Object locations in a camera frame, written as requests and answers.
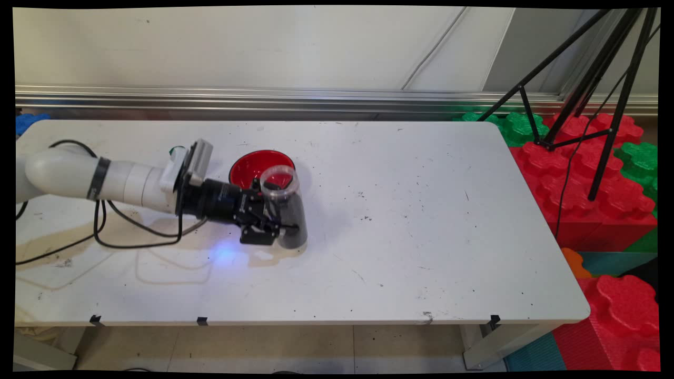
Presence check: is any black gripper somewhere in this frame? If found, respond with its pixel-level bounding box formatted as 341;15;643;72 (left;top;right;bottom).
176;178;300;246

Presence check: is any orange foam piece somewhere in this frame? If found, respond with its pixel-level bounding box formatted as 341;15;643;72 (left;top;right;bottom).
561;247;593;280

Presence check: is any blue foam block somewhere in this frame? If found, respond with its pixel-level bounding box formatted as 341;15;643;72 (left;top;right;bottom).
16;112;51;135

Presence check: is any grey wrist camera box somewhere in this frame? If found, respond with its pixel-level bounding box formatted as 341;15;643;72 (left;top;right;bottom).
160;138;214;193

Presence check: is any aluminium rail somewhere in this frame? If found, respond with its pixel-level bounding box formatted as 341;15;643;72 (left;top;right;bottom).
15;84;659;121

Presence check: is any thin black tripod cable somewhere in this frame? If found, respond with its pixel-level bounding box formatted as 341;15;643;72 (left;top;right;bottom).
554;24;660;240

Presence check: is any white table leg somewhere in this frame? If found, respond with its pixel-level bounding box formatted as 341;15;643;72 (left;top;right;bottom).
461;322;553;371
13;332;78;371

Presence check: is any red bowl with black rim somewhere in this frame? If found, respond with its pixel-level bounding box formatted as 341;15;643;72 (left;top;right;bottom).
229;149;295;191

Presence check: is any clear jar with black seeds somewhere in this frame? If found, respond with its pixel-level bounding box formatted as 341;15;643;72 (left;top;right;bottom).
260;165;309;250

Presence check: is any black tripod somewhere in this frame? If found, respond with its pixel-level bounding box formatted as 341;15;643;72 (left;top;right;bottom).
477;7;660;202

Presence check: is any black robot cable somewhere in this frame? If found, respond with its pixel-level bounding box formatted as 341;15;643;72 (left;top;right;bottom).
15;139;209;265

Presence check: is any teal foam mat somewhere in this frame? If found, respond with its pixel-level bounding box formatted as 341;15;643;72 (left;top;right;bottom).
579;252;659;277
503;332;567;372

